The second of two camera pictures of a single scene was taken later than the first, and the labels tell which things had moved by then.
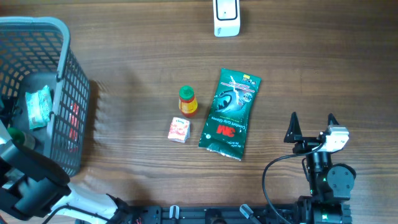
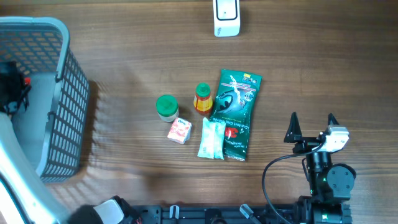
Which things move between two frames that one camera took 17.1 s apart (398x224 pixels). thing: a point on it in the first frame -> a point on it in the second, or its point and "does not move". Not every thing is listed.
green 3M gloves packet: (226, 128) does not move
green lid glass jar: (22, 137) -> (167, 107)
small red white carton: (180, 130) does not move
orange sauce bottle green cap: (188, 103) -> (203, 101)
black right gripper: (294, 134) does not move
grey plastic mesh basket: (35, 53) does not move
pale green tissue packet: (39, 107) -> (212, 139)
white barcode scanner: (226, 18) does not move
